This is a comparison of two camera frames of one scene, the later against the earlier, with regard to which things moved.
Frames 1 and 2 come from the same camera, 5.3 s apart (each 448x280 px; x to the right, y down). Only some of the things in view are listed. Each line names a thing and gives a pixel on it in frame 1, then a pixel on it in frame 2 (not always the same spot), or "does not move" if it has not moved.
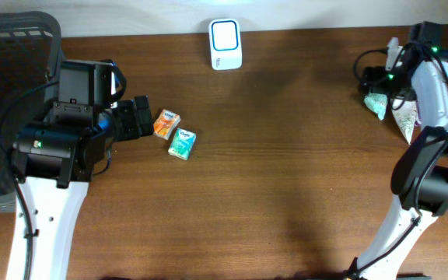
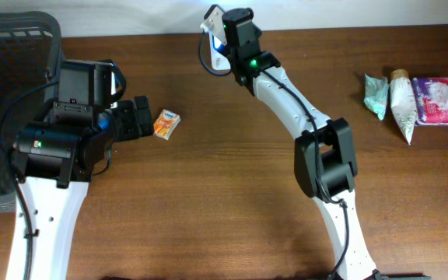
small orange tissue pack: [164, 124] does not move
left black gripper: [133, 128] does not move
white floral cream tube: [406, 114] does not move
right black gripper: [377, 73] to [229, 47]
